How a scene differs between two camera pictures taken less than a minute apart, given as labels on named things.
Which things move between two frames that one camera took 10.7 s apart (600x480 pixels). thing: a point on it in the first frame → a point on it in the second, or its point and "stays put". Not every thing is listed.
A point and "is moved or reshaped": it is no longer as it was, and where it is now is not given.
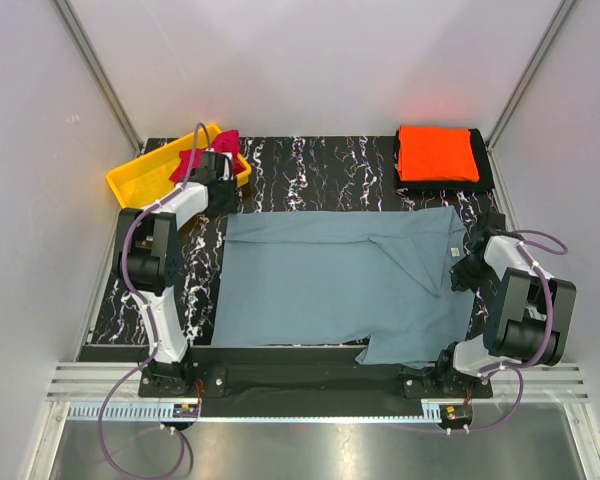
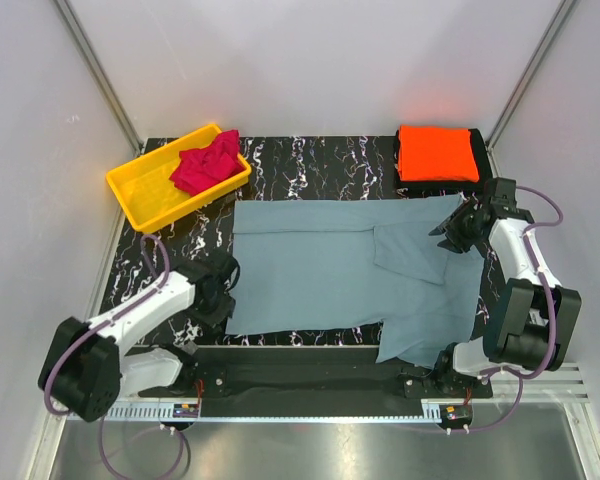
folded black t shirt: (484, 182) stays put
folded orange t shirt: (436, 154) stays put
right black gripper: (461, 281) → (455, 242)
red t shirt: (227, 142) stays put
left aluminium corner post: (70, 20) stays put
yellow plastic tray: (145, 179) stays put
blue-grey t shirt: (346, 275) is moved or reshaped
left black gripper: (231, 206) → (225, 308)
